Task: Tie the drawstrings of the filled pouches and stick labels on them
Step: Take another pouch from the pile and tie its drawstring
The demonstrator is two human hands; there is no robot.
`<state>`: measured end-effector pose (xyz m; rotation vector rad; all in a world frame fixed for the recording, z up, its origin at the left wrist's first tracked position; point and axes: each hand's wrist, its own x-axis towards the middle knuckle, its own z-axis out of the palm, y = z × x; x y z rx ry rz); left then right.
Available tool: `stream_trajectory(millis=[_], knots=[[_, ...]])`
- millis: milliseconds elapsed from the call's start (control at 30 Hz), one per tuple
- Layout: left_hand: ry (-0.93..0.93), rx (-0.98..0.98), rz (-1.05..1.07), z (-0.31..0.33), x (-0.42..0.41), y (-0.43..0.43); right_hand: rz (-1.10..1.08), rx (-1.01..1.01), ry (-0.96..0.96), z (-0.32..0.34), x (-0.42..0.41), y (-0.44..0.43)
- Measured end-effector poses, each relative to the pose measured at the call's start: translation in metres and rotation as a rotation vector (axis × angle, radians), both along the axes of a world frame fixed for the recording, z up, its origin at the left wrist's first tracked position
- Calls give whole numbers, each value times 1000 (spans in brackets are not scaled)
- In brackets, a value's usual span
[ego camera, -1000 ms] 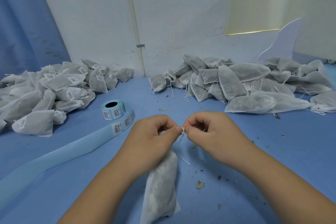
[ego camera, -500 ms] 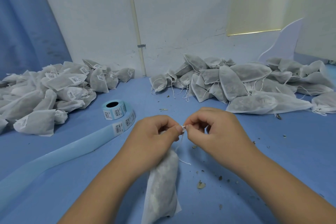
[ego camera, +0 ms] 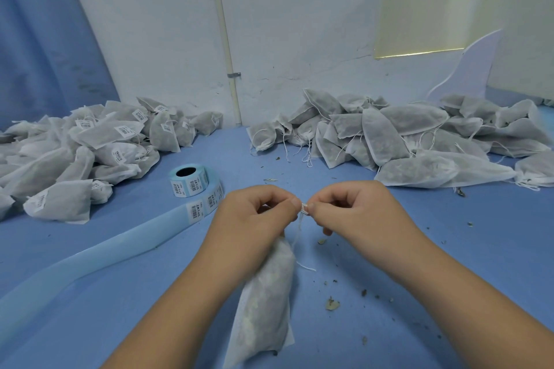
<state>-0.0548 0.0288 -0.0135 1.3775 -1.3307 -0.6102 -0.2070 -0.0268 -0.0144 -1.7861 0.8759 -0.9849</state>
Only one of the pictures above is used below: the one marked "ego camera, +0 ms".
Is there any person's left hand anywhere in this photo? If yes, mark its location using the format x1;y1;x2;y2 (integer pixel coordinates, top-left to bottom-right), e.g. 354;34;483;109
197;184;305;286

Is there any person's right hand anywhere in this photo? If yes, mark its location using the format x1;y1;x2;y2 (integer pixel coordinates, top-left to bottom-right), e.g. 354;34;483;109
304;180;427;277

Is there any blue label roll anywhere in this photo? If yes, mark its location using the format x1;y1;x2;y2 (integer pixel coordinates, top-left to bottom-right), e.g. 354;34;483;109
0;162;227;350

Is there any white sachet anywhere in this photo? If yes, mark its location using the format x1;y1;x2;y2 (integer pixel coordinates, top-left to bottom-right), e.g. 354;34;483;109
222;209;318;369

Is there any pile of unlabelled herb bags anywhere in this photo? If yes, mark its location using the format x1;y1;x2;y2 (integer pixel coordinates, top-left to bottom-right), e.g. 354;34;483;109
246;88;554;191

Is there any pile of labelled herb bags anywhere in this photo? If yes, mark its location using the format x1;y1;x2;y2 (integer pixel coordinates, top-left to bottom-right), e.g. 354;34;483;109
0;96;225;226

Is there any person's right forearm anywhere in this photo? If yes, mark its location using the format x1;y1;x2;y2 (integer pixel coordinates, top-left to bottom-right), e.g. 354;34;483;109
396;247;554;369

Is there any person's left forearm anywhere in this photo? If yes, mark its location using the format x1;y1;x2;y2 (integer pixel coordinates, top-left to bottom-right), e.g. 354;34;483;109
102;261;248;369

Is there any white curved board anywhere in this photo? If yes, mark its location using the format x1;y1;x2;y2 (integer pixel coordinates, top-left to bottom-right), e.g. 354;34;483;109
426;31;503;103

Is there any large beige panel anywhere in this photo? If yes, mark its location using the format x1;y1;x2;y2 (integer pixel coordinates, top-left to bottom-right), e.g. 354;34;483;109
485;0;554;106

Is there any blue curtain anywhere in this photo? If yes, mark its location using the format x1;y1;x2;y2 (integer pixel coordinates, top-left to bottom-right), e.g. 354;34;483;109
0;0;121;129

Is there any white wall pipe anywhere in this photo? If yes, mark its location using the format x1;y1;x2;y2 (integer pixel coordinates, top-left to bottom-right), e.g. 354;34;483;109
206;0;244;127

